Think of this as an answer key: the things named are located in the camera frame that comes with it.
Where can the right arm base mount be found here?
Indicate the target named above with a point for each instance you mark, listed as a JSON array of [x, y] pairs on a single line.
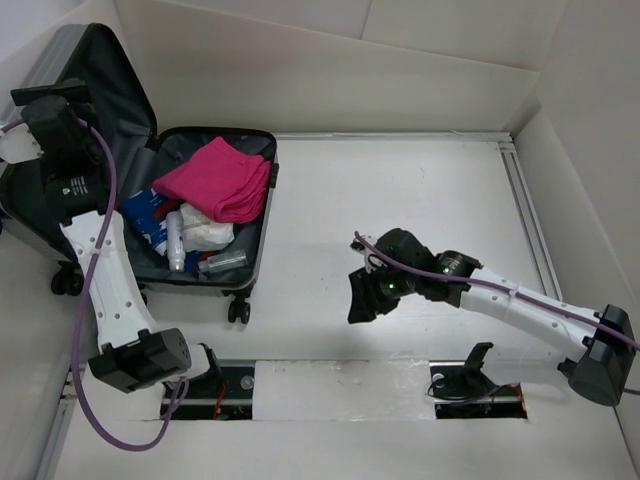
[[459, 394]]

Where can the small clear bottle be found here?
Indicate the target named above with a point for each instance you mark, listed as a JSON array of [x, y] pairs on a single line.
[[223, 262]]

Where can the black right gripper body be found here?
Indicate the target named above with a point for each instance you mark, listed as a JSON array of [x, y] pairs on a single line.
[[394, 285]]

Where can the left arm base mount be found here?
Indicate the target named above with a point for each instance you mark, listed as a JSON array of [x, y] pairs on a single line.
[[227, 399]]

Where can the white plastic bottle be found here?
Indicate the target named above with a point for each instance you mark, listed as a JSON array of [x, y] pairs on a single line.
[[175, 249]]

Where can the blue patterned cloth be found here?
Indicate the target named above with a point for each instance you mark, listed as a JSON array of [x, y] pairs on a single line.
[[146, 211]]

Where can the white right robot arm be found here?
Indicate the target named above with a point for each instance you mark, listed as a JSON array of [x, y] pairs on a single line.
[[592, 352]]

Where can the aluminium rail frame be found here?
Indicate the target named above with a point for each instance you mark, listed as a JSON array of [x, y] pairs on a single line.
[[337, 401]]

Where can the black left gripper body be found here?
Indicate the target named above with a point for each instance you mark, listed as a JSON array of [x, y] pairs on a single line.
[[94, 143]]

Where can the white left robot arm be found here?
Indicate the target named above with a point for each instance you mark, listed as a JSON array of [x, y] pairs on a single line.
[[134, 352]]

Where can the grey hard-shell suitcase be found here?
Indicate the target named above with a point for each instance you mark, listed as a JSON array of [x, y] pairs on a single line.
[[116, 103]]

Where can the pink cloth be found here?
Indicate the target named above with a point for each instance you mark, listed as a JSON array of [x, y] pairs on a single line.
[[221, 182]]

